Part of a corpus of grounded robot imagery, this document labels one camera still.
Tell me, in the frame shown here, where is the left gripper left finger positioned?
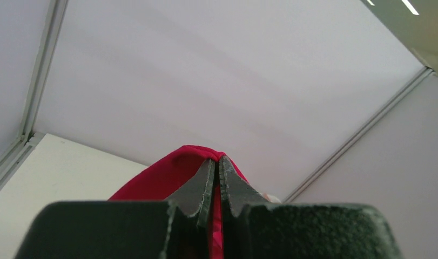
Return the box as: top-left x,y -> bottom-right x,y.
166,159 -> 215,229

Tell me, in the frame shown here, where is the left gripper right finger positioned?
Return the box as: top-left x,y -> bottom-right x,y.
218,156 -> 264,219

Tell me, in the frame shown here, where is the red t shirt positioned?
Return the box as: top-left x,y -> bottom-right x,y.
109,145 -> 253,258

